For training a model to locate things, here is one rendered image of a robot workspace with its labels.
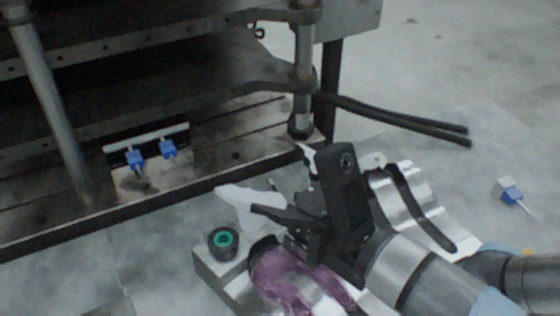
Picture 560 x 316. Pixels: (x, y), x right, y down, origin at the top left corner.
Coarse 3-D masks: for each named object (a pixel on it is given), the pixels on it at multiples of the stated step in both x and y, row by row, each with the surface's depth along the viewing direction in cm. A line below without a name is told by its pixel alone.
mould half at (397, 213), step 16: (368, 160) 149; (384, 160) 149; (384, 176) 133; (416, 176) 134; (384, 192) 130; (416, 192) 132; (432, 192) 133; (384, 208) 128; (400, 208) 129; (432, 208) 130; (400, 224) 126; (416, 224) 127; (448, 224) 126; (416, 240) 122; (432, 240) 122; (464, 240) 122; (448, 256) 118
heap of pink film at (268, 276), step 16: (272, 256) 118; (288, 256) 118; (304, 256) 116; (256, 272) 116; (272, 272) 113; (304, 272) 114; (320, 272) 111; (256, 288) 113; (272, 288) 110; (288, 288) 109; (320, 288) 110; (336, 288) 110; (288, 304) 105; (304, 304) 106; (352, 304) 111
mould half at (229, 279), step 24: (240, 240) 119; (216, 264) 114; (240, 264) 115; (216, 288) 117; (240, 288) 113; (312, 288) 110; (240, 312) 112; (264, 312) 106; (336, 312) 109; (384, 312) 110
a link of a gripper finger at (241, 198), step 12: (216, 192) 56; (228, 192) 55; (240, 192) 55; (252, 192) 55; (264, 192) 55; (276, 192) 56; (240, 204) 54; (264, 204) 54; (276, 204) 54; (240, 216) 56; (252, 216) 56; (264, 216) 56; (252, 228) 57
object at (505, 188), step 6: (498, 180) 143; (504, 180) 143; (510, 180) 143; (498, 186) 143; (504, 186) 141; (510, 186) 142; (492, 192) 146; (498, 192) 144; (504, 192) 142; (510, 192) 141; (516, 192) 141; (498, 198) 144; (504, 198) 142; (510, 198) 140; (516, 198) 140; (522, 198) 141; (510, 204) 141; (522, 204) 139; (528, 210) 137
